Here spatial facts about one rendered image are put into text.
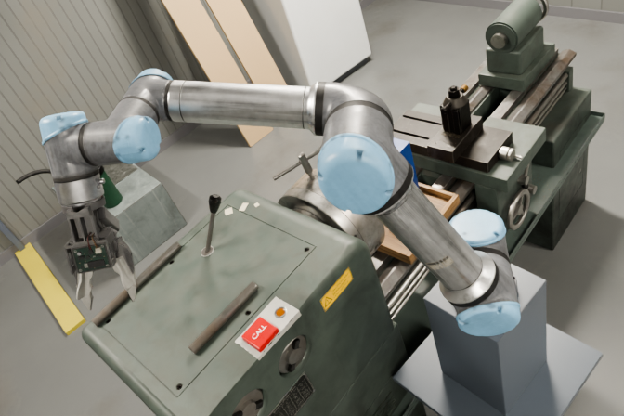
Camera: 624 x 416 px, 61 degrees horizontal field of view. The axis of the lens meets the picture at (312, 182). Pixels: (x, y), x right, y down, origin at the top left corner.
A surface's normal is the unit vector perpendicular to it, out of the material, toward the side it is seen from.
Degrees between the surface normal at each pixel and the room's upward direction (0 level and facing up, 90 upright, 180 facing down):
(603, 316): 0
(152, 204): 90
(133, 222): 90
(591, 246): 0
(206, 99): 47
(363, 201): 84
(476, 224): 7
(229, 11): 74
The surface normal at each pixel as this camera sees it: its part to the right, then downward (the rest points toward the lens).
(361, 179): -0.20, 0.58
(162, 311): -0.28, -0.73
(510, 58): -0.63, 0.63
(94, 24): 0.66, 0.33
